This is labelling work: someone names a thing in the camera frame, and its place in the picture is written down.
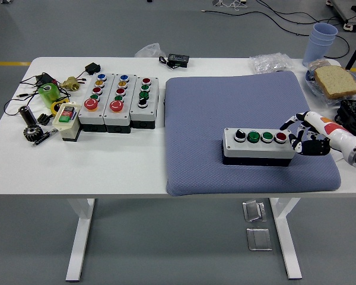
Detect green translucent cylinder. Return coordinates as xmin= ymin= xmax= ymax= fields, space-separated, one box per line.
xmin=37 ymin=83 xmax=61 ymax=107

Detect clear container with brown food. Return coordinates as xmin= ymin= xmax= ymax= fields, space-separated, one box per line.
xmin=307 ymin=58 xmax=330 ymax=74

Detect aluminium frame machine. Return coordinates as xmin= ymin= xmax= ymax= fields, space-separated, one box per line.
xmin=326 ymin=0 xmax=356 ymax=30

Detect blue-grey quilted mat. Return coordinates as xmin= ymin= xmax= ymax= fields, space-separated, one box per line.
xmin=164 ymin=70 xmax=342 ymax=197

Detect blue plate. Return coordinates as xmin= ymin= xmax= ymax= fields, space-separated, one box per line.
xmin=304 ymin=68 xmax=356 ymax=99

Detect silver flat floor socket plate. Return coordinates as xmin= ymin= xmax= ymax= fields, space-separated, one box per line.
xmin=246 ymin=227 xmax=273 ymax=252

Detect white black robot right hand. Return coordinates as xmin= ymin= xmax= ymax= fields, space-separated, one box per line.
xmin=279 ymin=110 xmax=356 ymax=157

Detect black metal cylinder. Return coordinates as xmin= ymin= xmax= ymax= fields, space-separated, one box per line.
xmin=18 ymin=106 xmax=38 ymax=127

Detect grey five-button emergency stop box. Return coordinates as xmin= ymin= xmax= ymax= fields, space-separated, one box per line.
xmin=77 ymin=73 xmax=116 ymax=133
xmin=102 ymin=73 xmax=137 ymax=134

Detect black floor cable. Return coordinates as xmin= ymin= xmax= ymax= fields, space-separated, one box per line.
xmin=200 ymin=0 xmax=351 ymax=60

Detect black digital panel meter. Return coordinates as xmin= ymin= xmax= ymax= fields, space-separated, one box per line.
xmin=158 ymin=53 xmax=190 ymax=71

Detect slice of white bread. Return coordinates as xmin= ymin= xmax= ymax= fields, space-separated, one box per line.
xmin=313 ymin=66 xmax=356 ymax=100

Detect thin black cable with plug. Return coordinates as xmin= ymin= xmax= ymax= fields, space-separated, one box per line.
xmin=3 ymin=75 xmax=72 ymax=117

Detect clear bubble plastic packaging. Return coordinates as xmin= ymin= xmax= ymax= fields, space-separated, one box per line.
xmin=249 ymin=52 xmax=293 ymax=74

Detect grey button box with selector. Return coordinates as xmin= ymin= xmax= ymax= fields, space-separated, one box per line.
xmin=221 ymin=127 xmax=296 ymax=167
xmin=129 ymin=76 xmax=160 ymax=130

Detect black steel gear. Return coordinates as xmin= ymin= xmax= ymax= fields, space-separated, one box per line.
xmin=21 ymin=124 xmax=45 ymax=143

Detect stacked light blue cups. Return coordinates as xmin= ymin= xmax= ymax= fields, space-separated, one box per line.
xmin=301 ymin=23 xmax=338 ymax=68

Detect black power adapter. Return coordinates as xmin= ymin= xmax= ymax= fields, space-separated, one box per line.
xmin=34 ymin=72 xmax=58 ymax=87

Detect silver open floor socket plate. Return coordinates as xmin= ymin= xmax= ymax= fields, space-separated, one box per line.
xmin=242 ymin=199 xmax=268 ymax=223

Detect white cable bundle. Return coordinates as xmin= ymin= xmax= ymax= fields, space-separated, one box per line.
xmin=212 ymin=0 xmax=247 ymax=9

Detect cream switch box green button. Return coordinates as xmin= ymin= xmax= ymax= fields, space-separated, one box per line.
xmin=52 ymin=102 xmax=81 ymax=143

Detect white table leg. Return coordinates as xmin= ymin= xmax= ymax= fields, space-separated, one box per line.
xmin=65 ymin=198 xmax=96 ymax=282
xmin=269 ymin=197 xmax=303 ymax=280

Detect brass valve fitting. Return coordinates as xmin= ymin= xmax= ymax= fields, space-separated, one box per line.
xmin=59 ymin=76 xmax=81 ymax=93

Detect small black module with wires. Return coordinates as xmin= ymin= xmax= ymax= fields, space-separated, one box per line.
xmin=84 ymin=62 xmax=101 ymax=77

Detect black silver pen tool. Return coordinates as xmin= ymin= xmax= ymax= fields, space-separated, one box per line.
xmin=31 ymin=129 xmax=58 ymax=148

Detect clear plastic bag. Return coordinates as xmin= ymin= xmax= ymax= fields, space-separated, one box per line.
xmin=134 ymin=43 xmax=161 ymax=59

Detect yellow tape ring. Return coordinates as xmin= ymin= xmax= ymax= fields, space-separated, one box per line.
xmin=49 ymin=100 xmax=68 ymax=117

